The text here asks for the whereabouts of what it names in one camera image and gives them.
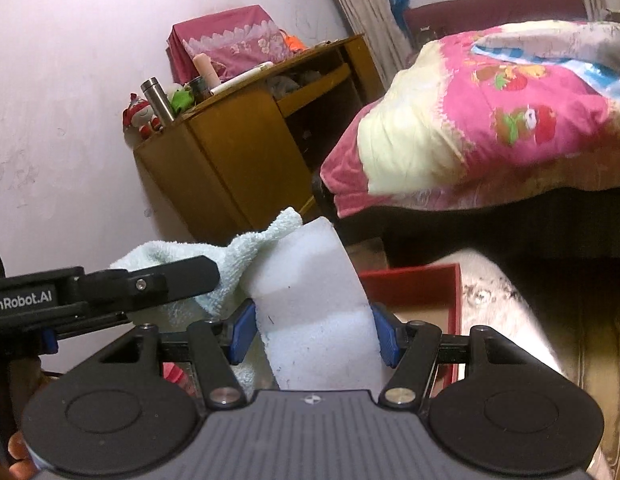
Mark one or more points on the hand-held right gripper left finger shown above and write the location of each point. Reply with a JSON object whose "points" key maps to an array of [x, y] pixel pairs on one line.
{"points": [[242, 330]]}

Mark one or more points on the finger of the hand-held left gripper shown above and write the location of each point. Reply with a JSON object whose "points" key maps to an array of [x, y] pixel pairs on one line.
{"points": [[140, 284], [90, 326]]}

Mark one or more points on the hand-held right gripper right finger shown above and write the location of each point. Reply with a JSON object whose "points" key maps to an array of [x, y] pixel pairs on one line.
{"points": [[384, 335]]}

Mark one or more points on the red cardboard box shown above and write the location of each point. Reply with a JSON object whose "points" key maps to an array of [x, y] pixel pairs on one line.
{"points": [[414, 280]]}

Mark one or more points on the light blue towel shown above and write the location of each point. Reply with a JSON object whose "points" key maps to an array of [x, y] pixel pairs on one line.
{"points": [[240, 255]]}

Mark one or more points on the white sponge block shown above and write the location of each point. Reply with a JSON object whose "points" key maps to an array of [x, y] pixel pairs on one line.
{"points": [[315, 300]]}

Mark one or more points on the person's left hand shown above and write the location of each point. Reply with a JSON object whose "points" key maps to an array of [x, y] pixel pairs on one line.
{"points": [[21, 452]]}

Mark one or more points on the pink lid jar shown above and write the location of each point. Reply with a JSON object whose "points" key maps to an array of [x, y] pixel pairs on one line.
{"points": [[175, 375]]}

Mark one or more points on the floral tablecloth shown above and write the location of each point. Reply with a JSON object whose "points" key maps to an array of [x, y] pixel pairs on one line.
{"points": [[499, 300]]}

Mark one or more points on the wooden cabinet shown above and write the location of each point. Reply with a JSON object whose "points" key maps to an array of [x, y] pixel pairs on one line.
{"points": [[215, 160]]}

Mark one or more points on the red white plush doll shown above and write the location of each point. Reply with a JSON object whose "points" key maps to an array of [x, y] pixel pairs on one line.
{"points": [[140, 115]]}

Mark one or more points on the steel thermos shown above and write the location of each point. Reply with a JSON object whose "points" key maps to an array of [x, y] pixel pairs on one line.
{"points": [[157, 100]]}

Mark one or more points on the green plush toy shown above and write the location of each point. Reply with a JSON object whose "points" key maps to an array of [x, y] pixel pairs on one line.
{"points": [[180, 99]]}

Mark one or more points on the dark cup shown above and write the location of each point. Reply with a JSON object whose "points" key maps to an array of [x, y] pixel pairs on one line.
{"points": [[200, 92]]}

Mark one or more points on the pink cylinder bottle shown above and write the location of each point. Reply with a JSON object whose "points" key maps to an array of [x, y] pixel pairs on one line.
{"points": [[205, 70]]}

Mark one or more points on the white flat stick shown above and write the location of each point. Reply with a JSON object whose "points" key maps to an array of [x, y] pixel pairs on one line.
{"points": [[240, 78]]}

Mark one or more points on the pink floral bed sheet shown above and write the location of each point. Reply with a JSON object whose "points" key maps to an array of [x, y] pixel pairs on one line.
{"points": [[564, 180]]}

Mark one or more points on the grey cloth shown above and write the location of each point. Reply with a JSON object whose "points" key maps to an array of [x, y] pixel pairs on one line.
{"points": [[290, 82]]}

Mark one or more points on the pink cloth covered box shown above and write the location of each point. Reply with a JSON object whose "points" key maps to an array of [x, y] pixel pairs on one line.
{"points": [[225, 35]]}

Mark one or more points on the pink cartoon quilt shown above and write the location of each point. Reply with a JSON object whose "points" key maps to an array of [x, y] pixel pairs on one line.
{"points": [[539, 110]]}

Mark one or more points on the orange item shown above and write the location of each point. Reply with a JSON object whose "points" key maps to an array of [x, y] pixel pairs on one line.
{"points": [[292, 42]]}

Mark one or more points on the blue bag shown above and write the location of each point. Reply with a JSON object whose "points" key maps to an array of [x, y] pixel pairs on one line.
{"points": [[397, 7]]}

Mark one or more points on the blue white patchwork blanket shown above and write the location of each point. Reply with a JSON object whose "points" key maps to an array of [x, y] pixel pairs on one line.
{"points": [[604, 80]]}

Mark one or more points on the maroon headboard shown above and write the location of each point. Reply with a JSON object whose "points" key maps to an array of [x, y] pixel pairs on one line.
{"points": [[489, 10]]}

